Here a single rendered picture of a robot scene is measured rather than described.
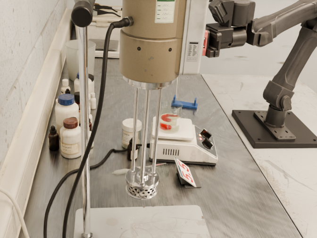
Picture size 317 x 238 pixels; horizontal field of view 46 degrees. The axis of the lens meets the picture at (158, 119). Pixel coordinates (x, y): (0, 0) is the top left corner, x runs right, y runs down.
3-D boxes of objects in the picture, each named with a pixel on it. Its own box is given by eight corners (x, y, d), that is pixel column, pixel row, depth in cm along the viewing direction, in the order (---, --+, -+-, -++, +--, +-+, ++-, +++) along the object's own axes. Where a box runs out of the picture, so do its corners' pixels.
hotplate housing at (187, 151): (212, 143, 121) (215, 122, 118) (217, 166, 110) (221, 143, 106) (143, 138, 121) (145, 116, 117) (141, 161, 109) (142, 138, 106)
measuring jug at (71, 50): (94, 88, 154) (94, 52, 147) (62, 87, 153) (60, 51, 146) (96, 72, 170) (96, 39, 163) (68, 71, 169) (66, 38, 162)
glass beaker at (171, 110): (178, 124, 113) (181, 99, 109) (181, 135, 108) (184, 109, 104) (155, 124, 112) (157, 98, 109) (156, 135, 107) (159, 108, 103)
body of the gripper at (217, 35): (215, 34, 96) (239, 31, 99) (195, 24, 104) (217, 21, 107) (213, 58, 99) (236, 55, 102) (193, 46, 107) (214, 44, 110)
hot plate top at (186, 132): (191, 121, 117) (191, 118, 117) (193, 140, 106) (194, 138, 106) (153, 118, 117) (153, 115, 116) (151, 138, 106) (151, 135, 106)
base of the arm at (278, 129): (282, 119, 118) (302, 119, 119) (257, 93, 135) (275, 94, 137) (276, 141, 121) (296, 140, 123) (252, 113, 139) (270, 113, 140)
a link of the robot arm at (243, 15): (241, 5, 96) (277, 2, 101) (221, -2, 103) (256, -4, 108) (235, 49, 102) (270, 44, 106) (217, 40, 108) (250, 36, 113)
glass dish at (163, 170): (145, 171, 105) (145, 165, 104) (161, 165, 108) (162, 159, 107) (156, 182, 101) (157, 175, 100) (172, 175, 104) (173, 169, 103)
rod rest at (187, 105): (197, 106, 146) (198, 97, 144) (196, 109, 143) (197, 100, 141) (171, 102, 147) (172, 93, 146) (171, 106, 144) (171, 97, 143)
